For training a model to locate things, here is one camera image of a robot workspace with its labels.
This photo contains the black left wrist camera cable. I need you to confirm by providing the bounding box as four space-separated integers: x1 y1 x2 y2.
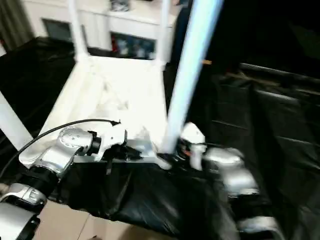
0 118 123 176

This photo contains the white plastic table top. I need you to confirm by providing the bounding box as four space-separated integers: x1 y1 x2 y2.
18 54 174 170

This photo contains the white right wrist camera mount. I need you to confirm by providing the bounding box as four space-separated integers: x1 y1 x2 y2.
179 121 208 173

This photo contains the black glossy mat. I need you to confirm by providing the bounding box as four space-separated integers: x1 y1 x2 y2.
0 36 320 240

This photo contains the white cabinet with glass doors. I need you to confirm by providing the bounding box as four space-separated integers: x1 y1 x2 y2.
23 0 176 61

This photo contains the long black bar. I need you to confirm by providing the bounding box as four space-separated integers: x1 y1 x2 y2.
238 62 320 79

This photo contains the grey curtain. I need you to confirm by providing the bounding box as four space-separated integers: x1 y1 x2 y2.
0 0 35 51

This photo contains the dark blue hanging cloth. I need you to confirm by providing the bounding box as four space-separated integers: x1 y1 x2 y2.
173 4 191 64

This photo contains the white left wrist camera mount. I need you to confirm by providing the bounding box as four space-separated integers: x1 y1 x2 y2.
93 121 129 163

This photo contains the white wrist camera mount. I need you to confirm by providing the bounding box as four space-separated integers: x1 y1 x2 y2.
179 121 208 173
93 121 129 163

